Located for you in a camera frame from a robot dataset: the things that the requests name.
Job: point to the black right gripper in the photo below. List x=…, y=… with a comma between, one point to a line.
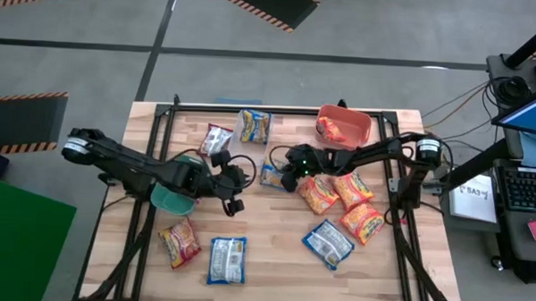
x=314, y=160

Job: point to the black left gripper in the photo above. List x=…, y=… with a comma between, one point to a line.
x=229, y=182

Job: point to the blue Maruchan ramen pack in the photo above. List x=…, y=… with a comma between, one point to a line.
x=255, y=127
x=328, y=244
x=270, y=176
x=227, y=261

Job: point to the orange Maruchan ramen pack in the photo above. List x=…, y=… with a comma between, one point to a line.
x=363, y=223
x=318, y=194
x=329, y=129
x=351, y=189

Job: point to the red Maruchan ramen pack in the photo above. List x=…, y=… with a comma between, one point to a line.
x=215, y=140
x=180, y=242

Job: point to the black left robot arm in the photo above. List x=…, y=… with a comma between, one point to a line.
x=115, y=161

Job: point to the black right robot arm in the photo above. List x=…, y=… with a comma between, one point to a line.
x=375, y=153

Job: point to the clear plastic bin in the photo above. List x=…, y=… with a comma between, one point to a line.
x=235, y=147

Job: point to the green plastic bin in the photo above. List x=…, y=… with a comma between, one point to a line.
x=172, y=204

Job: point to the orange plastic bin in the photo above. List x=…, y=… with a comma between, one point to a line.
x=354, y=122

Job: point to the blue tape strip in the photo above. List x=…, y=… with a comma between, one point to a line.
x=238, y=101

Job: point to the white paper sheet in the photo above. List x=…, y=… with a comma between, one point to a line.
x=474, y=198

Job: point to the green floor mat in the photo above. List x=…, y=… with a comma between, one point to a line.
x=19, y=240

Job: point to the black caster wheel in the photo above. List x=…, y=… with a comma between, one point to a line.
x=497, y=263

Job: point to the grey equipment box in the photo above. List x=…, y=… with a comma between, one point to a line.
x=499, y=64

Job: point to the grey computer cart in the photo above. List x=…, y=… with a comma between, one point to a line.
x=515, y=239

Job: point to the black computer keyboard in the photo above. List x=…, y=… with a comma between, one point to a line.
x=528, y=190

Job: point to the computer monitor blue screen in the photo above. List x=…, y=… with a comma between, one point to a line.
x=530, y=115

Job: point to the thick black pole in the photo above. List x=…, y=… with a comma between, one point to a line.
x=533, y=43

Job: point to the black aluminium table frame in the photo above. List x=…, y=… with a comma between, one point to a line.
x=296, y=111

